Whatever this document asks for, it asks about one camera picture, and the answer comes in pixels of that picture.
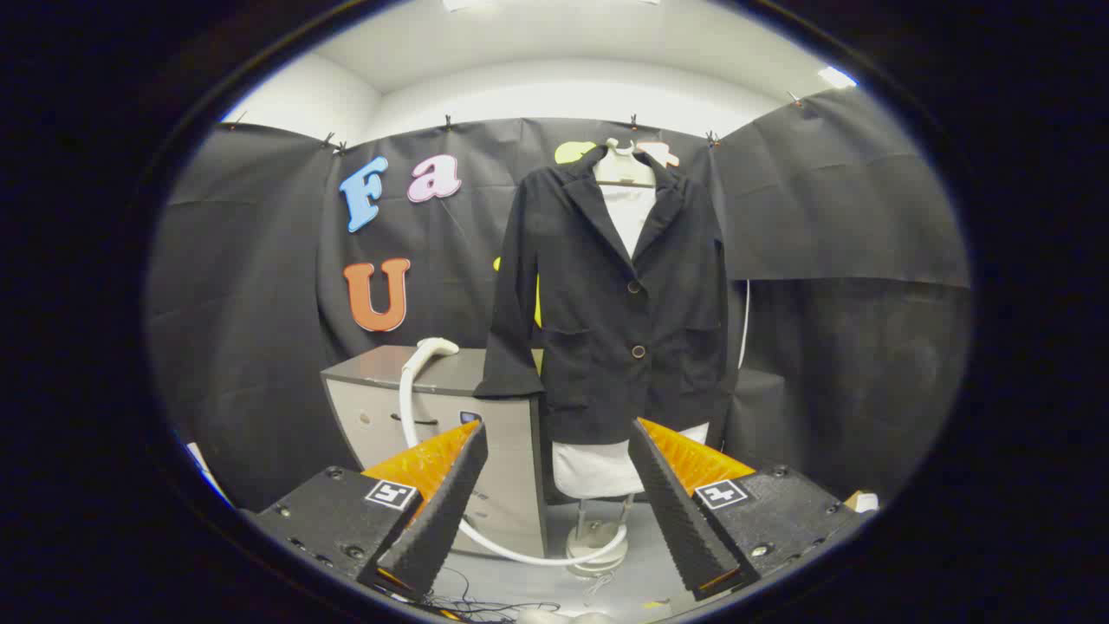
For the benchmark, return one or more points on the small cardboard box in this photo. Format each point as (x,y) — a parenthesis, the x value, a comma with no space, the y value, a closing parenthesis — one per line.
(862,501)

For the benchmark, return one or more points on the black backdrop cloth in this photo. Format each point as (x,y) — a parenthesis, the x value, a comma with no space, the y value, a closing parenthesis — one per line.
(823,217)

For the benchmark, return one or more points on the white plastic hanger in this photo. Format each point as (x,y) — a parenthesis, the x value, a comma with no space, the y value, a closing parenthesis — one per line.
(617,165)

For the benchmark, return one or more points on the ceiling light panel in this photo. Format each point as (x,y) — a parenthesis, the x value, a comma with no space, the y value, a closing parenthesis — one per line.
(836,76)

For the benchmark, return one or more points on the black jacket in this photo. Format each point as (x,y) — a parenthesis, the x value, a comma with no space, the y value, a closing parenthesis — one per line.
(598,347)

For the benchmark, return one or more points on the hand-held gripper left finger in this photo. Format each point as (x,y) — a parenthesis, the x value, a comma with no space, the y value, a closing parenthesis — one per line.
(446,511)

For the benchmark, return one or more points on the white steamer stand base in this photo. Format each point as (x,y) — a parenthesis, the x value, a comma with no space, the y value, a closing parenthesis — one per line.
(596,555)

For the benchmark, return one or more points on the white padded garment form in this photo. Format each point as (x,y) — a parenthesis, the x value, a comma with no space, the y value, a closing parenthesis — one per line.
(598,468)

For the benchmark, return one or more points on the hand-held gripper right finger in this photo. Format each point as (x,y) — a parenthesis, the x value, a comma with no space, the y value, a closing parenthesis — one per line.
(671,511)

